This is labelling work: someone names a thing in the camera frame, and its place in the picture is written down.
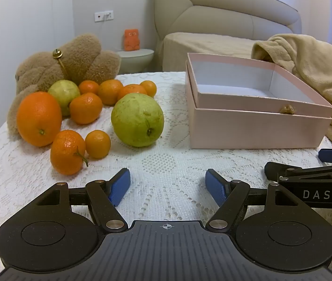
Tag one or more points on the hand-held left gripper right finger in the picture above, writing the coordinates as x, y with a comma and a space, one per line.
215, 187

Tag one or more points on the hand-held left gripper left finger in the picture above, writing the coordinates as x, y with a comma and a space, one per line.
119, 187

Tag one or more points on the small mandarin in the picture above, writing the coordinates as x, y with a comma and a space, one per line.
132, 89
86, 108
97, 144
89, 87
149, 88
110, 92

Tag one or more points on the mandarin with green stem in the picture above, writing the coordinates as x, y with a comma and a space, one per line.
66, 152

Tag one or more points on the large green guava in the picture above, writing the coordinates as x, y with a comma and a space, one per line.
136, 120

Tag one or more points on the pink cardboard box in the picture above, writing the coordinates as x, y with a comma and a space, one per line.
242, 104

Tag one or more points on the large orange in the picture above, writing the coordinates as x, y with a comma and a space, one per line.
38, 117

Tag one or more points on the small green guava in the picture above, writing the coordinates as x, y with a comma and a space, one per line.
62, 92

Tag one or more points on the pink box lid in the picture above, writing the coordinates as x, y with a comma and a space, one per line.
256, 131

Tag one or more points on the white lace tablecloth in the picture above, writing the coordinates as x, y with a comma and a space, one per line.
166, 158

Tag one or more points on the beige fleece blanket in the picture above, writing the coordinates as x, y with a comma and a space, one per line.
315, 61

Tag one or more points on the white round side table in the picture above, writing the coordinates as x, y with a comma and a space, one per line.
133, 61

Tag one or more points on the brown plush toy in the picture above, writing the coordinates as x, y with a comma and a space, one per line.
78, 58

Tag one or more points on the orange owl figurine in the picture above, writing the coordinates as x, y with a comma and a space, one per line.
131, 39

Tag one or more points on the beige sofa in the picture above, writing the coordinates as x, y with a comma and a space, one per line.
212, 5

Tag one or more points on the white wall socket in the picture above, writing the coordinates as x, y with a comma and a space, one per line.
103, 16

